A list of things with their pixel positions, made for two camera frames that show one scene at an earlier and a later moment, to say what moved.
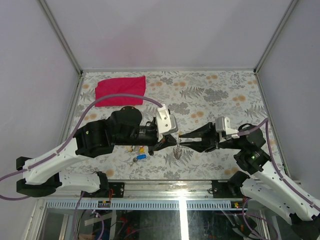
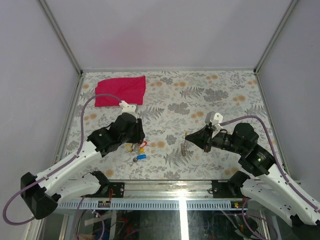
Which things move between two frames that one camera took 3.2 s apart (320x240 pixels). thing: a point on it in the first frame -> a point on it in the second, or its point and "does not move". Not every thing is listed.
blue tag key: x=138 y=157 does not move
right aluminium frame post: x=292 y=4 does not move
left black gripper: x=168 y=140 -> x=140 y=135
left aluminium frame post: x=60 y=36 does not move
